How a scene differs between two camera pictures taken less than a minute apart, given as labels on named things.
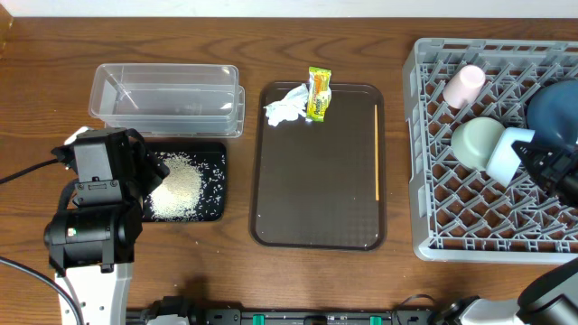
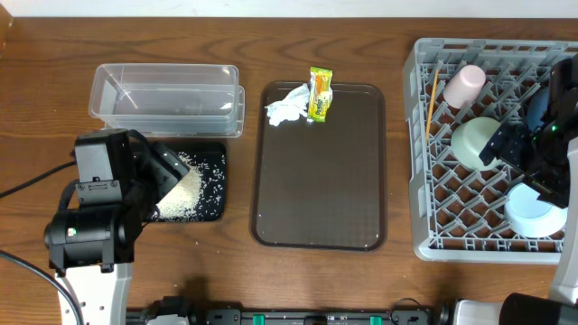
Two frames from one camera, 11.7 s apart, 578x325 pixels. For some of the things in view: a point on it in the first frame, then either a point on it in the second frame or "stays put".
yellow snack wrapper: (319, 93) stays put
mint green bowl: (474, 140) stays put
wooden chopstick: (377, 151) → (432, 106)
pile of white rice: (176, 196) stays put
